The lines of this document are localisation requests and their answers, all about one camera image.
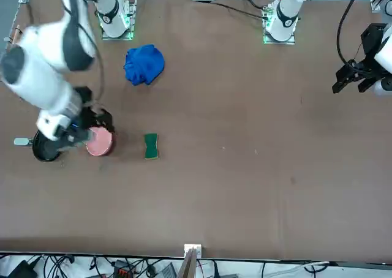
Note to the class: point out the pink bowl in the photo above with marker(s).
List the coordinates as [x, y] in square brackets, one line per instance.
[99, 144]

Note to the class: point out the crumpled blue cloth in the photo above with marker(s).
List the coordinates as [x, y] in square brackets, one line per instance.
[144, 63]

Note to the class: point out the green and yellow sponge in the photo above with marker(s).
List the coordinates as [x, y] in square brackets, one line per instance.
[151, 148]

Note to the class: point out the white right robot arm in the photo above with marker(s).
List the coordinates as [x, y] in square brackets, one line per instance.
[33, 76]

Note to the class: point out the power strip red switches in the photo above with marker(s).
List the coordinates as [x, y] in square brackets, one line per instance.
[122, 272]

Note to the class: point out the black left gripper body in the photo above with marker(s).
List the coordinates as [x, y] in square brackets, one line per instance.
[372, 42]

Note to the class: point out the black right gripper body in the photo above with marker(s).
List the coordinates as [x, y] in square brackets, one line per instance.
[90, 115]

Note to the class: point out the black power adapter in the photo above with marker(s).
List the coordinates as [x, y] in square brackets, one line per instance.
[23, 270]

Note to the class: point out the aluminium camera post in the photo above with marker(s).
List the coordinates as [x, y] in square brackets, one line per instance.
[190, 262]

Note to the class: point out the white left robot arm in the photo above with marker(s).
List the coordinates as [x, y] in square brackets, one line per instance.
[286, 11]

